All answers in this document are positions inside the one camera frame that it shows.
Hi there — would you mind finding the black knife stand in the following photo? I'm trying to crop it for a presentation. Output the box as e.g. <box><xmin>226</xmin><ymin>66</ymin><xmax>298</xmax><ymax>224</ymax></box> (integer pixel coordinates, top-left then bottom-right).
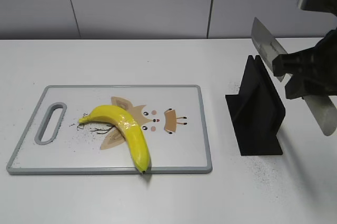
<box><xmin>225</xmin><ymin>55</ymin><xmax>285</xmax><ymax>156</ymax></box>

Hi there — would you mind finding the yellow plastic banana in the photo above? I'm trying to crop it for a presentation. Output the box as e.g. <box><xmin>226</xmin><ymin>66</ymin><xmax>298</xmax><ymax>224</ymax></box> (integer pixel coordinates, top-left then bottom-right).
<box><xmin>78</xmin><ymin>105</ymin><xmax>150</xmax><ymax>173</ymax></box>

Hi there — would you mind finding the white grey-rimmed cutting board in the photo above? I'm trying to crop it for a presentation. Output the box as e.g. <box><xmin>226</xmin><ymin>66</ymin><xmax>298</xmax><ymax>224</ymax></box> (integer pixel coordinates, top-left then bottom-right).
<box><xmin>6</xmin><ymin>85</ymin><xmax>212</xmax><ymax>175</ymax></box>

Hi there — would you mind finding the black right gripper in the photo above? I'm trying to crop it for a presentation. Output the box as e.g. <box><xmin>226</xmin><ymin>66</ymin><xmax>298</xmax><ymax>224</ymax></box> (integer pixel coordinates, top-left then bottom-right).
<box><xmin>272</xmin><ymin>29</ymin><xmax>336</xmax><ymax>99</ymax></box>

